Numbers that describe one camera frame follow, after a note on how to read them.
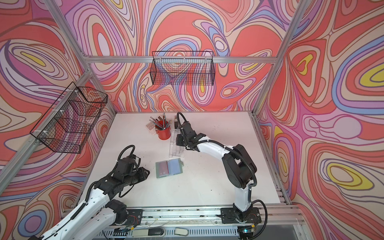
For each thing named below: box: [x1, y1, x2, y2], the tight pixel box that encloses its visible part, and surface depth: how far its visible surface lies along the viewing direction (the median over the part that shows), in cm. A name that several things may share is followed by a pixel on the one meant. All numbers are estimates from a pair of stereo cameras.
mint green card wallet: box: [155, 158, 184, 179], surface depth 92 cm
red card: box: [158, 161, 169, 176], surface depth 90 cm
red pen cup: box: [155, 120, 172, 141], surface depth 103 cm
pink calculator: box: [146, 122, 156, 131], surface depth 110 cm
